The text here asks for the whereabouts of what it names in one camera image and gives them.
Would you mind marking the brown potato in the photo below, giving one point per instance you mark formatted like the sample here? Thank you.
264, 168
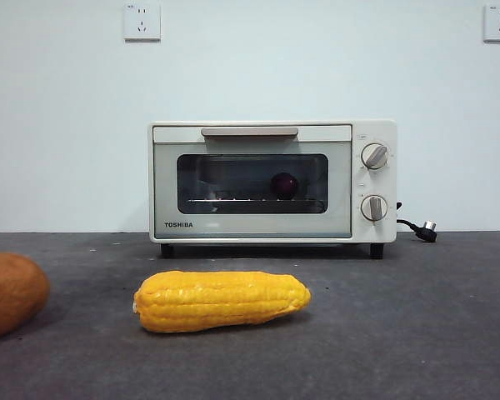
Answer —
8, 296

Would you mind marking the white toaster oven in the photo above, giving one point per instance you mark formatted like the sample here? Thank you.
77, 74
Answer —
375, 183

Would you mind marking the beige temperature knob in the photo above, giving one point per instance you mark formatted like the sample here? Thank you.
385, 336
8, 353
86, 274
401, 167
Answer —
375, 156

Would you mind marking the beige timer knob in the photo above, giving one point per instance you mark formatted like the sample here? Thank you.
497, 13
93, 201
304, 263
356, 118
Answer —
374, 207

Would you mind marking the purple eggplant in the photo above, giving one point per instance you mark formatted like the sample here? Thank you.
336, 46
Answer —
284, 186

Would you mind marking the yellow corn cob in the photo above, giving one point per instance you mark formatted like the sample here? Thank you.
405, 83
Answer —
221, 301

